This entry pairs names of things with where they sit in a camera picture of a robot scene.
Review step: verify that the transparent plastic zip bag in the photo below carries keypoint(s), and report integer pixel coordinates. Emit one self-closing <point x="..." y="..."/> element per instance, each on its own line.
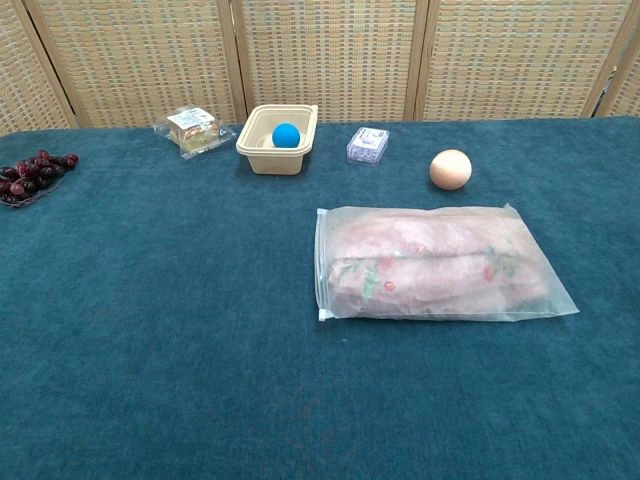
<point x="325" y="235"/>

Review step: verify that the pink floral clothes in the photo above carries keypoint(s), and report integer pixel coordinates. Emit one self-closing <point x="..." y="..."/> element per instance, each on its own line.
<point x="425" y="260"/>

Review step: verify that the beige plastic food container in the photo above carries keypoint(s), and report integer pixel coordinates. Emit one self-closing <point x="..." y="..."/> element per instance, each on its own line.
<point x="275" y="162"/>

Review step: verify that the small clear purple-print box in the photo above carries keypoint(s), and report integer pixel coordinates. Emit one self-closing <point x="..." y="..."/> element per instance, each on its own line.
<point x="367" y="145"/>

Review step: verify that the blue ball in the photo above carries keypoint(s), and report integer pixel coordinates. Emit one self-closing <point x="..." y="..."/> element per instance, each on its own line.
<point x="286" y="136"/>

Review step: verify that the peach wooden ball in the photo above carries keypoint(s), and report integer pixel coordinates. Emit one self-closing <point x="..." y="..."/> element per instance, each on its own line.
<point x="450" y="170"/>

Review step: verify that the plastic wrapped sandwich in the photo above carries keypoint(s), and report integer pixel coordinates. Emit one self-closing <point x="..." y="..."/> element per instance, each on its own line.
<point x="192" y="132"/>

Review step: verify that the blue felt table cover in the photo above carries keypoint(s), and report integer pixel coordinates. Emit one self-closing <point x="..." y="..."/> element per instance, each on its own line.
<point x="150" y="300"/>

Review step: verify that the woven rattan screen panel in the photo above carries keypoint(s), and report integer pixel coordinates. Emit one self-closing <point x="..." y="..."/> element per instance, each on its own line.
<point x="330" y="60"/>
<point x="140" y="60"/>
<point x="627" y="85"/>
<point x="520" y="60"/>
<point x="25" y="75"/>

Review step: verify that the red grapes bunch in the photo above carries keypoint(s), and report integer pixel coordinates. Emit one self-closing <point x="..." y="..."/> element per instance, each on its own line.
<point x="30" y="172"/>

